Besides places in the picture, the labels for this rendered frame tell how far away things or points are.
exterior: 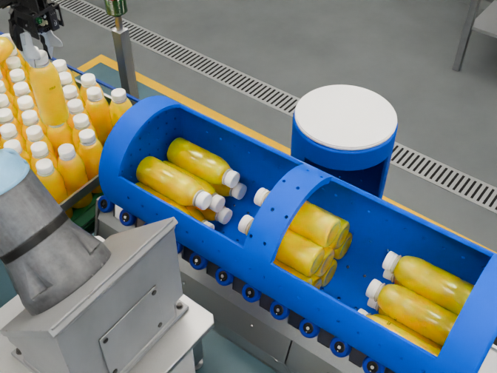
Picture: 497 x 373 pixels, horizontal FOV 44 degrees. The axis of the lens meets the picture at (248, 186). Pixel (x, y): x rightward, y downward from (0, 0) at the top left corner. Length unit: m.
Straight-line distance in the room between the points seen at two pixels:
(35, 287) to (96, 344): 0.12
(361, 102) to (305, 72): 1.95
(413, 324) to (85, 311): 0.64
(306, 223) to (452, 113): 2.38
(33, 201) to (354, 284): 0.74
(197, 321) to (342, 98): 0.88
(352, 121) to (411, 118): 1.77
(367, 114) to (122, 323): 0.99
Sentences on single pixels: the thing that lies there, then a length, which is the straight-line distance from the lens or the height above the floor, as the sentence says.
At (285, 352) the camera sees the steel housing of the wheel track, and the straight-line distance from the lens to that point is 1.40.
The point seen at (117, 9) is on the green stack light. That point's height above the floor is 1.18.
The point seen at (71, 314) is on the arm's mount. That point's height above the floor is 1.38.
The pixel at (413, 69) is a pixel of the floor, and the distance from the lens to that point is 3.82.
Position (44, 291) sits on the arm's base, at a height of 1.33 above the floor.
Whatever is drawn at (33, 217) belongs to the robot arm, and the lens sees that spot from 0.94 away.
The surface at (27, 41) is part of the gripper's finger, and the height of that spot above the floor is 1.36.
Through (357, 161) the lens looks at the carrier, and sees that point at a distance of 1.63.
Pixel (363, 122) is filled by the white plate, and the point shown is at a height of 1.04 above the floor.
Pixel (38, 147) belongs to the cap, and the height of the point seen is 1.08.
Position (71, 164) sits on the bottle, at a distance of 1.57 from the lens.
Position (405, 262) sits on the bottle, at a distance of 1.26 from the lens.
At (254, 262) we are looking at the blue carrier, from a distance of 1.21.
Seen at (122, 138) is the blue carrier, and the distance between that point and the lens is 1.37.
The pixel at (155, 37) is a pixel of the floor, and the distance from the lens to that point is 4.04.
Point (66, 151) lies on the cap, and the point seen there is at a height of 1.08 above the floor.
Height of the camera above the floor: 2.08
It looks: 45 degrees down
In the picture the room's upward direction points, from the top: straight up
